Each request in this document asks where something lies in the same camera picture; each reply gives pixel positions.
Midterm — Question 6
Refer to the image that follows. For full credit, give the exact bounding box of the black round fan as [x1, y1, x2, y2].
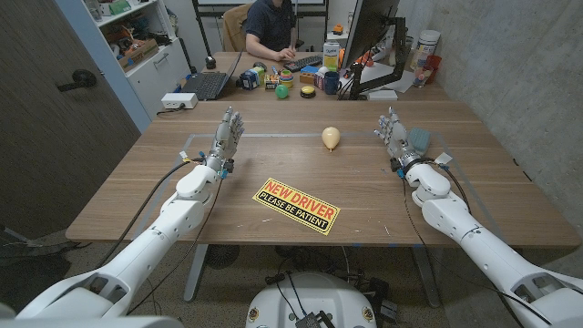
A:
[204, 244, 241, 271]

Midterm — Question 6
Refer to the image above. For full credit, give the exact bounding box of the tan chair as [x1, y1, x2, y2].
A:
[221, 3, 252, 53]

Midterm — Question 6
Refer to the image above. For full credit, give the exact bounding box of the white drink carton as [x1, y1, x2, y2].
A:
[322, 41, 341, 72]

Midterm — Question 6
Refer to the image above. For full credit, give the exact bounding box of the person in dark shirt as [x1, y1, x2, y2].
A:
[244, 0, 300, 63]

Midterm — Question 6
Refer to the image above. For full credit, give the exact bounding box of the cardboard box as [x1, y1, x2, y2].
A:
[117, 38, 160, 73]

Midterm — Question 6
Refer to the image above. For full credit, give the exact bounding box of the black laptop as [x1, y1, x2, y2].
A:
[180, 49, 243, 102]

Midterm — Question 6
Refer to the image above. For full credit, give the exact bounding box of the blue toy can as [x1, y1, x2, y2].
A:
[236, 69, 261, 91]

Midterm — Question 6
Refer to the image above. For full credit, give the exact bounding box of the white round canister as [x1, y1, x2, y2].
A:
[409, 29, 442, 72]

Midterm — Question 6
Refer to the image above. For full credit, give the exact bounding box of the dark blue mug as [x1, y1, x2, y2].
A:
[322, 71, 343, 96]

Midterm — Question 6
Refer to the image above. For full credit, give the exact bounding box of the yellow new driver sticker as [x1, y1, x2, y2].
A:
[252, 177, 342, 237]

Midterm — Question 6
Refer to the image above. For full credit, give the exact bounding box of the black door handle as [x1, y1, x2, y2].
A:
[56, 68, 97, 93]

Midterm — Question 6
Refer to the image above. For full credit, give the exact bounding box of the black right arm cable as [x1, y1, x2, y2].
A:
[421, 157, 472, 214]

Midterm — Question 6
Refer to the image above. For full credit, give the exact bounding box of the white flat box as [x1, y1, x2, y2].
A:
[366, 89, 399, 101]

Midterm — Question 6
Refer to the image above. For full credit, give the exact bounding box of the red cup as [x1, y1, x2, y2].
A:
[424, 54, 443, 85]

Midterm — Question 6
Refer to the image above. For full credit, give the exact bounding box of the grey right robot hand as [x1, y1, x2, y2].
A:
[373, 107, 424, 173]

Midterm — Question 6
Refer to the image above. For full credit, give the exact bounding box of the white shelf cabinet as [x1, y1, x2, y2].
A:
[84, 0, 192, 120]

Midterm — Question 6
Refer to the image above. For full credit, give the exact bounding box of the teal sponge block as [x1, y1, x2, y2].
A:
[407, 127, 433, 157]

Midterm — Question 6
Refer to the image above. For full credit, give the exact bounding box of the grey table leg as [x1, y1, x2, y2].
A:
[412, 245, 442, 309]
[183, 244, 210, 303]

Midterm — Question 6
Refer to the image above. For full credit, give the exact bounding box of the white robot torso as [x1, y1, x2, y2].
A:
[245, 272, 378, 328]

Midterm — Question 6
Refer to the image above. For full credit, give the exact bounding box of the white power box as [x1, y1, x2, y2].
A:
[160, 92, 199, 110]

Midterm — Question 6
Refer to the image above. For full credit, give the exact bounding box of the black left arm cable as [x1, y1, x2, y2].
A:
[96, 158, 205, 269]

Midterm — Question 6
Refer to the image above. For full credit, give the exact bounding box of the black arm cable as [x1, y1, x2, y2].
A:
[421, 157, 472, 214]
[96, 158, 205, 269]

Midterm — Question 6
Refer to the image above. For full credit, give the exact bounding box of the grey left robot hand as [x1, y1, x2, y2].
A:
[207, 106, 246, 172]

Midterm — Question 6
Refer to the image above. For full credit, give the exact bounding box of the black keyboard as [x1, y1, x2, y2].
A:
[282, 55, 323, 73]

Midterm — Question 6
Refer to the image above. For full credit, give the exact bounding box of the white paper sheet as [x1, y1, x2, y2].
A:
[359, 61, 416, 94]

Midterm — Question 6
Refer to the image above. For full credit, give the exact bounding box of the black computer monitor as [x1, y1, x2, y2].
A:
[341, 0, 402, 69]

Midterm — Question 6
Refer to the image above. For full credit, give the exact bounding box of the pale yellow toy fruit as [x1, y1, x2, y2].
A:
[321, 126, 342, 153]

